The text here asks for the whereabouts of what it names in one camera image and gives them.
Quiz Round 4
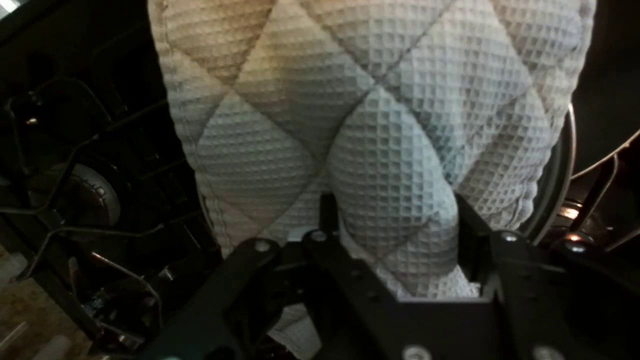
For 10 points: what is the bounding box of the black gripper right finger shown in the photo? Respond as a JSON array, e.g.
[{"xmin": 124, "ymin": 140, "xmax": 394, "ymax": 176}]
[{"xmin": 457, "ymin": 195, "xmax": 640, "ymax": 360}]

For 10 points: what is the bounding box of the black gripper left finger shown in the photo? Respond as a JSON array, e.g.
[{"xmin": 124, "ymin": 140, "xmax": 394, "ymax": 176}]
[{"xmin": 143, "ymin": 191, "xmax": 432, "ymax": 360}]

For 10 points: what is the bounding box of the glass pan lid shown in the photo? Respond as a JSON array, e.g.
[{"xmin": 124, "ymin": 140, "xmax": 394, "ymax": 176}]
[{"xmin": 516, "ymin": 93, "xmax": 582, "ymax": 249}]

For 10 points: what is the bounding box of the white cloth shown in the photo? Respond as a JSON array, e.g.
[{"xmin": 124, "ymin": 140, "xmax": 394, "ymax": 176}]
[{"xmin": 146, "ymin": 0, "xmax": 599, "ymax": 360}]

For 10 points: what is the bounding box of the black gas stove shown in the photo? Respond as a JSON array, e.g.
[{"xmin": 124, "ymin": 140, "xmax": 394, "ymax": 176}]
[{"xmin": 0, "ymin": 0, "xmax": 640, "ymax": 360}]

